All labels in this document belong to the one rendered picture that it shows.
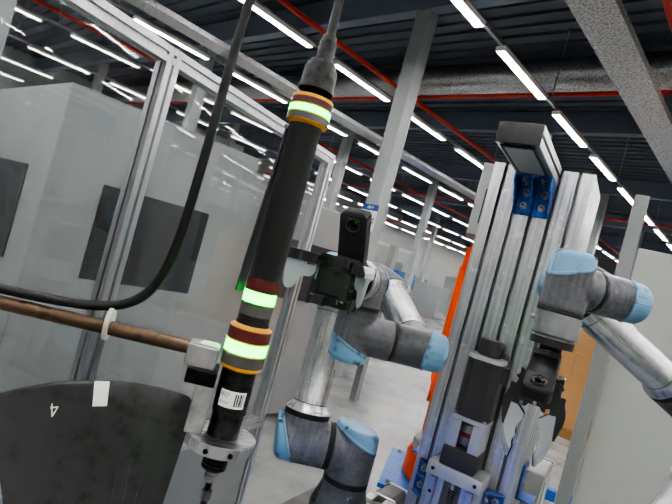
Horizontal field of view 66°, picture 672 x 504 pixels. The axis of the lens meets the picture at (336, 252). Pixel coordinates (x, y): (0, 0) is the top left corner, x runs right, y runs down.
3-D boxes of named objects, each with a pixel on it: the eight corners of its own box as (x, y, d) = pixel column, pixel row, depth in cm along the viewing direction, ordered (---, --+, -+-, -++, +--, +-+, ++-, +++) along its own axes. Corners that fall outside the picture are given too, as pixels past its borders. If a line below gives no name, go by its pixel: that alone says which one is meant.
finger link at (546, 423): (553, 463, 88) (557, 409, 89) (551, 472, 83) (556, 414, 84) (534, 459, 90) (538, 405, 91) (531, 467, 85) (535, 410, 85)
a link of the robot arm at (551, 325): (582, 320, 83) (530, 306, 87) (575, 347, 83) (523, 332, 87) (583, 320, 90) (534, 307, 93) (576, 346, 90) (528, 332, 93)
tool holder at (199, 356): (157, 448, 48) (185, 347, 48) (171, 421, 55) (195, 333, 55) (252, 468, 49) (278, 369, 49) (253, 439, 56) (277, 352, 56)
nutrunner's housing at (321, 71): (191, 473, 50) (314, 22, 50) (196, 457, 54) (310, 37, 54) (230, 481, 51) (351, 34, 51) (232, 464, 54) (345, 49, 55)
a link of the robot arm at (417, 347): (400, 307, 144) (438, 391, 96) (362, 297, 143) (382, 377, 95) (412, 268, 141) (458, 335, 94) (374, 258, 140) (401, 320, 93)
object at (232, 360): (218, 364, 50) (221, 352, 50) (222, 354, 54) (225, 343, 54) (262, 374, 50) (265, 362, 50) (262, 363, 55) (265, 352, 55)
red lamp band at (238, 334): (225, 338, 50) (228, 326, 50) (228, 330, 54) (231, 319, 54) (269, 348, 50) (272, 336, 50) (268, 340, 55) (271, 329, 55)
